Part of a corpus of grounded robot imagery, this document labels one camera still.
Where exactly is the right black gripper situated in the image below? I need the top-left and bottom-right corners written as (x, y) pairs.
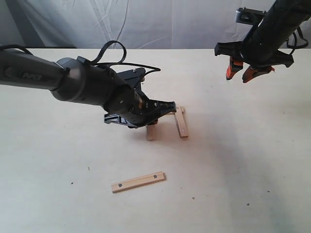
top-left (214, 14), bottom-right (294, 83)

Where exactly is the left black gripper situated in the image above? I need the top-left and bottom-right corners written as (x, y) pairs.
top-left (104, 90), bottom-right (176, 129)

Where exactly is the plain wood strip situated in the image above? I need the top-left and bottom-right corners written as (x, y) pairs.
top-left (146, 125), bottom-right (155, 141)
top-left (168, 106), bottom-right (185, 115)

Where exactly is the wood strip with magnets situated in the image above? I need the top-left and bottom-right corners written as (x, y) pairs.
top-left (174, 111), bottom-right (189, 139)
top-left (111, 171), bottom-right (166, 193)

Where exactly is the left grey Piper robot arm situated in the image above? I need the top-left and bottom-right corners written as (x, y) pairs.
top-left (0, 45), bottom-right (176, 128)

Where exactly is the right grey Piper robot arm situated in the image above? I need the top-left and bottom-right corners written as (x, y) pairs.
top-left (214, 0), bottom-right (311, 83)

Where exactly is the white backdrop cloth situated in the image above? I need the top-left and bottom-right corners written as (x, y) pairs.
top-left (0, 0), bottom-right (311, 50)

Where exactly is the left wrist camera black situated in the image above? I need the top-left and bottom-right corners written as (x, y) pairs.
top-left (117, 68), bottom-right (146, 90)

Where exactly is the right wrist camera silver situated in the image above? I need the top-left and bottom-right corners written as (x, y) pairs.
top-left (235, 7), bottom-right (266, 25)

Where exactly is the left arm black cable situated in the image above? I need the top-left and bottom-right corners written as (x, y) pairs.
top-left (0, 40), bottom-right (161, 73)

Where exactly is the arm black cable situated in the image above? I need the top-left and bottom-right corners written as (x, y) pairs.
top-left (0, 40), bottom-right (161, 73)
top-left (286, 25), bottom-right (309, 55)

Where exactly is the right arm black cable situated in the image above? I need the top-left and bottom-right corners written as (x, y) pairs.
top-left (286, 25), bottom-right (309, 55)

